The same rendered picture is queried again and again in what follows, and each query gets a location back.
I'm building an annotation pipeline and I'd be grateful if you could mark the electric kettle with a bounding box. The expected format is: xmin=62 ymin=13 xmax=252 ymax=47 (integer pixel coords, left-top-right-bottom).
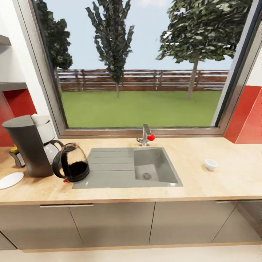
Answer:
xmin=52 ymin=143 xmax=90 ymax=182

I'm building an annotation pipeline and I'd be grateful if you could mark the coffee cup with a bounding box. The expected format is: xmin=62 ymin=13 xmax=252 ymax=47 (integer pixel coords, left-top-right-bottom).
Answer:
xmin=205 ymin=159 xmax=218 ymax=171

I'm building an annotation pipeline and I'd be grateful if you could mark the saucer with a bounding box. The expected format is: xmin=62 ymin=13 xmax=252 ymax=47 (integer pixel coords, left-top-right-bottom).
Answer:
xmin=0 ymin=172 xmax=24 ymax=189

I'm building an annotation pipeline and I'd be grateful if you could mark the bottle of coffee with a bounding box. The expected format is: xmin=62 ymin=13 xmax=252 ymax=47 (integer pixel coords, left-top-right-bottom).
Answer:
xmin=8 ymin=146 xmax=26 ymax=168

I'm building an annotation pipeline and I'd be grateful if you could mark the paper coffee filter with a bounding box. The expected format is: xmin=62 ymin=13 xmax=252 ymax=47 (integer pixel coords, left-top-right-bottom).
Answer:
xmin=31 ymin=114 xmax=51 ymax=127

